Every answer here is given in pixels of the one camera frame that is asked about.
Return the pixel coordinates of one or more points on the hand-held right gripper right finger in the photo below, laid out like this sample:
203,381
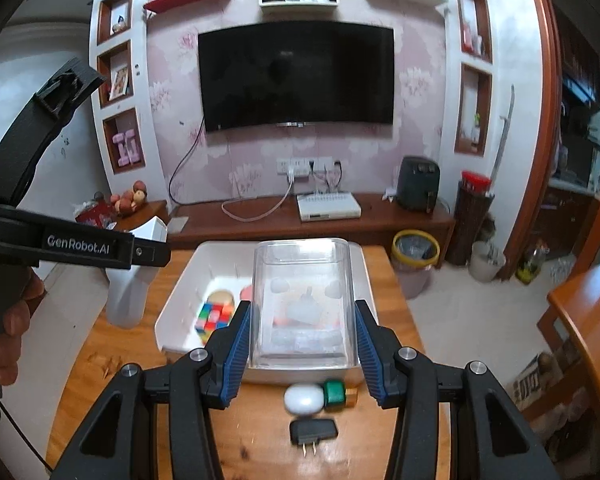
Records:
370,355

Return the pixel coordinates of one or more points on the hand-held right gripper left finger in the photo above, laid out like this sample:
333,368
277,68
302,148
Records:
235,350

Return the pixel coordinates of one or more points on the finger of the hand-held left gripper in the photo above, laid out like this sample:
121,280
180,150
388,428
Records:
152,253

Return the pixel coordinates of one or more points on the white plastic holder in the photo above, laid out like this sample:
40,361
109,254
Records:
125,290

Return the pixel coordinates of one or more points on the white plastic storage tray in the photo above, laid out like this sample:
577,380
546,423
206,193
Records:
190,290

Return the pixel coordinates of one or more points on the brown round object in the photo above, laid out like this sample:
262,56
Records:
222,296

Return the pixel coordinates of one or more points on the white charger adapter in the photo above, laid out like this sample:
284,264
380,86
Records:
305,310

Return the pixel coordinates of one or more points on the clear plastic container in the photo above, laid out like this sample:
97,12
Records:
305,270

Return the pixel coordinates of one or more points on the person's left hand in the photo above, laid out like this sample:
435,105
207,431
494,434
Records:
15,320

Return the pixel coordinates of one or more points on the white paper pad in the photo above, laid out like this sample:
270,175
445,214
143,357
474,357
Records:
177,226

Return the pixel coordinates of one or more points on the multicolour puzzle cube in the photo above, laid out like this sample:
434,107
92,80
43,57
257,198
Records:
212,317

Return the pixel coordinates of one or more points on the small wooden side cabinet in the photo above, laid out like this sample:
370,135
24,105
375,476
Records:
152,208

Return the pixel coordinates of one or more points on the green cap gold bottle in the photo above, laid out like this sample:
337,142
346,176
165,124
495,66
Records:
340,394

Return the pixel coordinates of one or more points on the pile of peaches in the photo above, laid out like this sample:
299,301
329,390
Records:
130,197

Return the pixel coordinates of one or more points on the red tissue box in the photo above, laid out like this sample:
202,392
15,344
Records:
95,216

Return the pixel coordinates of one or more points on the white oval case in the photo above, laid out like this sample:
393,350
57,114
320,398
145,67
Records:
304,399

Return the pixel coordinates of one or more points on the yellow rim waste bin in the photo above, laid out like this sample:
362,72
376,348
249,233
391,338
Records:
415,275

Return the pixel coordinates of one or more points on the black charger adapter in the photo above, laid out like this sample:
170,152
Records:
312,431

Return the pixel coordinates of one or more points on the long wooden television cabinet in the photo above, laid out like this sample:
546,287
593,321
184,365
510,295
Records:
380,222

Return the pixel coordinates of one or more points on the white plastic bucket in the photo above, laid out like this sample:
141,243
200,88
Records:
486,265

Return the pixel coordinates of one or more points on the white set-top box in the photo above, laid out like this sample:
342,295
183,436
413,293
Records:
327,206

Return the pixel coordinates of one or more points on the brown printed carton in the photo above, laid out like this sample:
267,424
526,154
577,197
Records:
535,375

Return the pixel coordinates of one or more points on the dark cylinder with red lid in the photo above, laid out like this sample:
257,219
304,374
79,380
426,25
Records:
470,220

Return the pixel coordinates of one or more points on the black air fryer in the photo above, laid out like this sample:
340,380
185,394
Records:
419,185

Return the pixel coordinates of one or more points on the yellow oil bottle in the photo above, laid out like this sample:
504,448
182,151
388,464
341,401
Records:
530,265

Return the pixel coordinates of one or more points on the wooden chair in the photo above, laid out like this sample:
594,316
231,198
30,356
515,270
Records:
590,300

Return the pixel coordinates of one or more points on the black flat television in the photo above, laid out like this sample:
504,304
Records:
295,75

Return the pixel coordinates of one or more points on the bottle with green cap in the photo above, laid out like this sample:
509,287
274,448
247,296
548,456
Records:
475,129

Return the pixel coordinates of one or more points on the grey curved sword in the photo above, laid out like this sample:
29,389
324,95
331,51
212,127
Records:
504,130

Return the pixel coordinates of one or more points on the picture frame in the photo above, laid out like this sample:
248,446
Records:
119,82

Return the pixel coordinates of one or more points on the white wall outlet row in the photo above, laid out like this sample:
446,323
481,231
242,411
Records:
305,166

